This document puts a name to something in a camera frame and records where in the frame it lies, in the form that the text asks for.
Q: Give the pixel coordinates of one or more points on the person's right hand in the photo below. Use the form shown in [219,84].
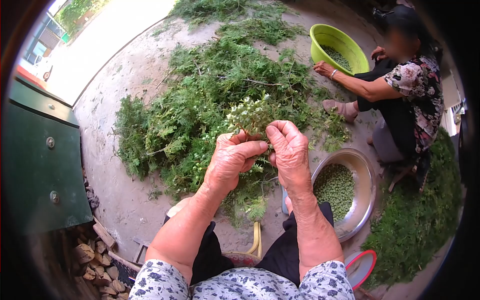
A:
[294,161]

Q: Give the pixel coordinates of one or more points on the person's left hand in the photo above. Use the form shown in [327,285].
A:
[225,163]

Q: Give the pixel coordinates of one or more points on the person's right fingers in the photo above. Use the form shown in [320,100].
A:
[294,131]

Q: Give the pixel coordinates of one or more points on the person's right index finger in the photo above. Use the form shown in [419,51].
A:
[276,140]

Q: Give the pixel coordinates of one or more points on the person's left index finger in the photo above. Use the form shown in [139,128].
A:
[240,137]

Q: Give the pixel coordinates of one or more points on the person's left thumb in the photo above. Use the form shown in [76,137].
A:
[250,149]

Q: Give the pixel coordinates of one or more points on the person's right thumb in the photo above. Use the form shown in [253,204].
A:
[273,159]

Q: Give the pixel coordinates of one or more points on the person's left fingers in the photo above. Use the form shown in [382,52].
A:
[248,164]

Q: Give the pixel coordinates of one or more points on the green sprig with pale seeds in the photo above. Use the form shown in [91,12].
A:
[250,114]

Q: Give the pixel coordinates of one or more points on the pile of green leafy branches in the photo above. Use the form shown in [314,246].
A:
[210,97]

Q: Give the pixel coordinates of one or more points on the pile of green seeds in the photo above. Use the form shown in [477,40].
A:
[337,58]
[335,189]

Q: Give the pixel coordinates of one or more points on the yellow framed stool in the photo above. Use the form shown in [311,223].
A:
[251,251]

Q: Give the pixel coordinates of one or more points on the person's legs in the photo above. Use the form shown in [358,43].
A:
[279,251]

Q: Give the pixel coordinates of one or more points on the lime green plastic basin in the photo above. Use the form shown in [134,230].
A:
[352,47]

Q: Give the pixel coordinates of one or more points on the steel bowl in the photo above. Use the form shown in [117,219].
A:
[363,210]

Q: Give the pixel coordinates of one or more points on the low wooden stool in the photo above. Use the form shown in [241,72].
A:
[405,172]

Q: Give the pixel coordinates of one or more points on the person's body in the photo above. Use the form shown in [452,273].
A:
[240,285]

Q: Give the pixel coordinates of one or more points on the heap of stripped green twigs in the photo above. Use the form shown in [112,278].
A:
[412,221]

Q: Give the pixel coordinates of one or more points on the stack of firewood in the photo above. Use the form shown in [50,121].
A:
[97,266]

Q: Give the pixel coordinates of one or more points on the dark green metal cabinet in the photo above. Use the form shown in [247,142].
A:
[45,161]

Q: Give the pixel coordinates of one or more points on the white vehicle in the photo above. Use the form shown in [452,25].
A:
[37,69]

